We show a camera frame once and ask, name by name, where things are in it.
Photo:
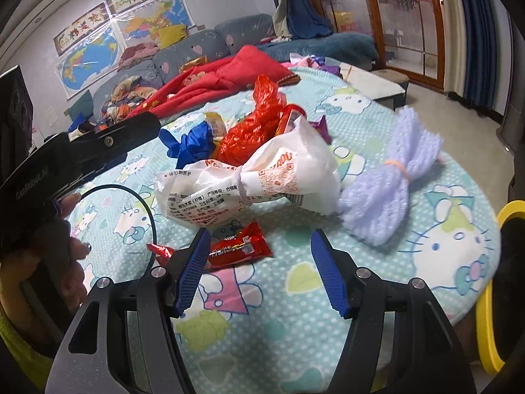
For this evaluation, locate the lavender mesh cloth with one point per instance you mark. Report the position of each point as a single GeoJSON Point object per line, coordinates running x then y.
{"type": "Point", "coordinates": [393, 172]}

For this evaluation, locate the white printed plastic bag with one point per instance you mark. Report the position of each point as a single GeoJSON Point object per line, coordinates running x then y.
{"type": "Point", "coordinates": [287, 168]}

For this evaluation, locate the person's left hand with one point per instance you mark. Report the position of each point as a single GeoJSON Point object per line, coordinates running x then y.
{"type": "Point", "coordinates": [74, 250]}

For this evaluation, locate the yellow snack packet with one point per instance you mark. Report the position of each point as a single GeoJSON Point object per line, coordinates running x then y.
{"type": "Point", "coordinates": [213, 122]}

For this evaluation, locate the cartoon cat printed blanket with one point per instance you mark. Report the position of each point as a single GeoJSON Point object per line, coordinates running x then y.
{"type": "Point", "coordinates": [410, 279]}

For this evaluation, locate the colourful clothes pile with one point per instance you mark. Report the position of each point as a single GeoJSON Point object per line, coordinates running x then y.
{"type": "Point", "coordinates": [127, 94]}

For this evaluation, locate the blue curtain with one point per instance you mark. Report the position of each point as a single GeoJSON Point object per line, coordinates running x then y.
{"type": "Point", "coordinates": [299, 4]}
{"type": "Point", "coordinates": [480, 28]}

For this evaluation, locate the pink and purple clothes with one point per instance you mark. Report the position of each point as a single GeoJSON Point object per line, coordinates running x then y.
{"type": "Point", "coordinates": [313, 62]}

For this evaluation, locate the country map poster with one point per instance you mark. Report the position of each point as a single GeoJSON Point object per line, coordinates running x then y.
{"type": "Point", "coordinates": [156, 18]}

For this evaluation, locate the red garment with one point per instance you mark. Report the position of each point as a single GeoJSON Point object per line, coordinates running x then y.
{"type": "Point", "coordinates": [238, 69]}

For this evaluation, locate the blue fluffy blanket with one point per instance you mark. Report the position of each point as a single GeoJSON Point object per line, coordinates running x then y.
{"type": "Point", "coordinates": [328, 45]}

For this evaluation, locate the purple candy wrapper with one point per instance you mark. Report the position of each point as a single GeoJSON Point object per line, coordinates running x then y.
{"type": "Point", "coordinates": [320, 128]}

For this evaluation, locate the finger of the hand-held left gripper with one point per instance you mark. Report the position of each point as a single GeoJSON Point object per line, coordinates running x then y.
{"type": "Point", "coordinates": [119, 133]}

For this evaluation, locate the red plastic bag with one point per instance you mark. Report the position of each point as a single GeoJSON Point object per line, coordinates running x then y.
{"type": "Point", "coordinates": [250, 131]}

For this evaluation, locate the grey heart print sofa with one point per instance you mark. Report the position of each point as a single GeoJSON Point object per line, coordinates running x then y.
{"type": "Point", "coordinates": [197, 51]}

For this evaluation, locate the wooden glass sliding door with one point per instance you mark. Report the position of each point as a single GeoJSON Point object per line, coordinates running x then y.
{"type": "Point", "coordinates": [434, 24]}

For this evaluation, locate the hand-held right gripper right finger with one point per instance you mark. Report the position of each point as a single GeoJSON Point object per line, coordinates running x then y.
{"type": "Point", "coordinates": [328, 271]}

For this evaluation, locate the blue plastic bag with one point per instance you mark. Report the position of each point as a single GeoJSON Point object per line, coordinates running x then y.
{"type": "Point", "coordinates": [192, 143]}

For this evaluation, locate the yellow trash bin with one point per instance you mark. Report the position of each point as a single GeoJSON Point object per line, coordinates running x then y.
{"type": "Point", "coordinates": [490, 328]}

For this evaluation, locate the red candy tube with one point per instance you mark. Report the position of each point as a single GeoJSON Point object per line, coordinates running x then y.
{"type": "Point", "coordinates": [287, 118]}

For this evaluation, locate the world map poster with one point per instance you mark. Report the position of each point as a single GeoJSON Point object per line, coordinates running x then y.
{"type": "Point", "coordinates": [88, 61]}

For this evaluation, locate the grey standing air conditioner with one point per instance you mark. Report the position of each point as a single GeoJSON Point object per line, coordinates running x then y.
{"type": "Point", "coordinates": [512, 119]}

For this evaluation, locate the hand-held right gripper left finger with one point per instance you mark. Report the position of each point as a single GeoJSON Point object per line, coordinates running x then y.
{"type": "Point", "coordinates": [192, 271]}

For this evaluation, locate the white coffee table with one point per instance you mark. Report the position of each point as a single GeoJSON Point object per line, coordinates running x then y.
{"type": "Point", "coordinates": [377, 86]}

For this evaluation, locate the red snack wrapper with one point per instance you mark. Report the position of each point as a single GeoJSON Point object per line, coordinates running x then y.
{"type": "Point", "coordinates": [242, 248]}

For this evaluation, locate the yellow cloth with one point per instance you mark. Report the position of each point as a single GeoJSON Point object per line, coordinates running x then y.
{"type": "Point", "coordinates": [172, 36]}

